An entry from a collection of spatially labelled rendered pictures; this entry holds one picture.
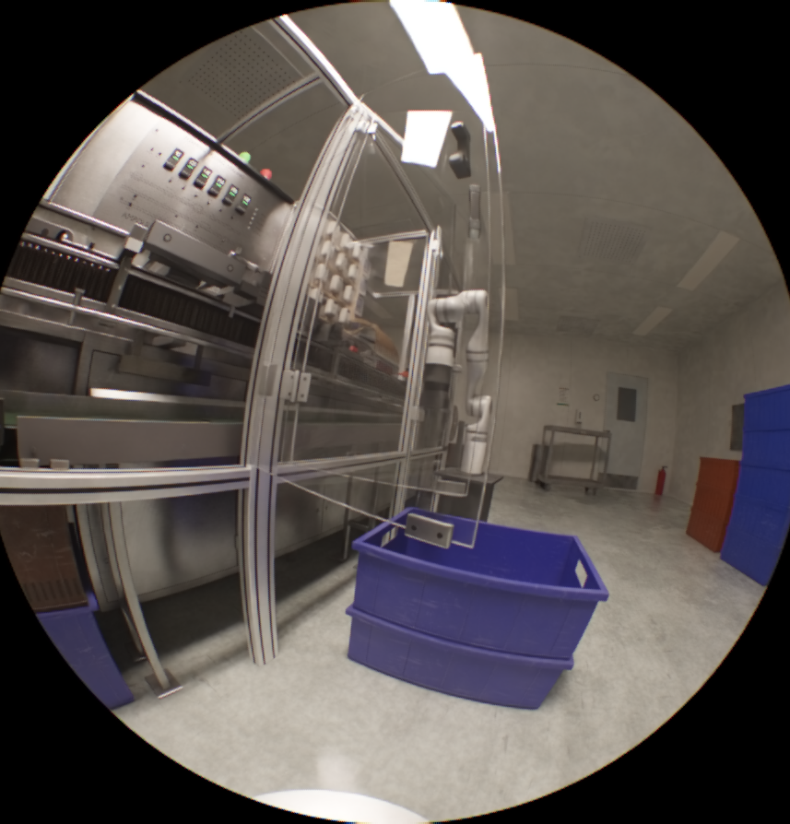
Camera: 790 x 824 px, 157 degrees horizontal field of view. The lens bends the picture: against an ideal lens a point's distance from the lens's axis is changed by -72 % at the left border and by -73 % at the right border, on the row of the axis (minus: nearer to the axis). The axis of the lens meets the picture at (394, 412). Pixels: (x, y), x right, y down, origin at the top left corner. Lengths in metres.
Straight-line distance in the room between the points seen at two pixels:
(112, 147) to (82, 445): 0.99
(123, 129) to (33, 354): 0.78
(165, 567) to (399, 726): 0.76
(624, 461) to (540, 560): 4.87
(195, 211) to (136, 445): 0.91
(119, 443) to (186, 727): 0.64
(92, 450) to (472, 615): 0.80
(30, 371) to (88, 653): 0.72
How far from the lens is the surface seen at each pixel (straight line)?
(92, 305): 0.69
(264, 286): 0.84
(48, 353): 1.04
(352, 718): 0.84
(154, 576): 0.99
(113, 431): 0.55
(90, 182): 1.19
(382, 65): 2.12
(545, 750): 0.91
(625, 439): 5.80
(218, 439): 0.63
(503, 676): 0.84
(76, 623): 0.70
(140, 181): 1.22
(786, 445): 2.43
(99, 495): 0.49
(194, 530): 0.97
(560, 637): 0.76
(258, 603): 0.77
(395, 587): 0.72
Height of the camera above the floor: 0.73
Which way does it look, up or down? 2 degrees up
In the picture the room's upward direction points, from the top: 8 degrees clockwise
